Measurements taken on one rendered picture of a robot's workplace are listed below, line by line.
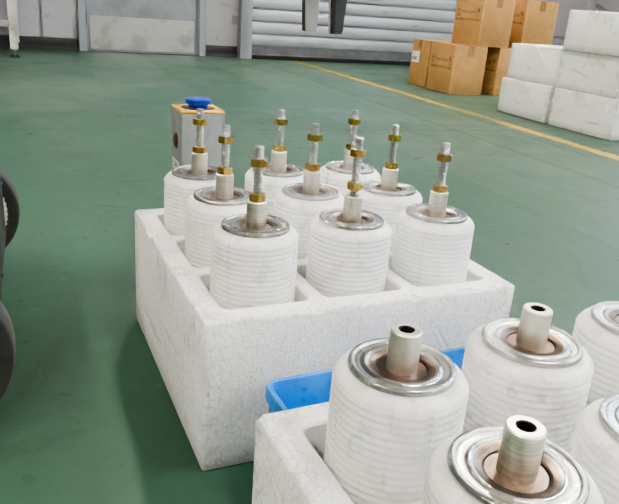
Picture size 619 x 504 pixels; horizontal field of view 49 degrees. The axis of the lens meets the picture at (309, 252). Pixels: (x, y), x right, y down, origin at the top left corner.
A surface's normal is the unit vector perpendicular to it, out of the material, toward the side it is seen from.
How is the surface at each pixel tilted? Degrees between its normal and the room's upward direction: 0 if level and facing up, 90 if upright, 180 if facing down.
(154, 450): 0
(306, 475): 0
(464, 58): 90
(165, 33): 90
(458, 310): 90
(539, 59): 90
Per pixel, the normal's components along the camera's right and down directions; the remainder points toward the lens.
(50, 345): 0.07, -0.93
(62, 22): 0.36, 0.35
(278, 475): -0.90, 0.08
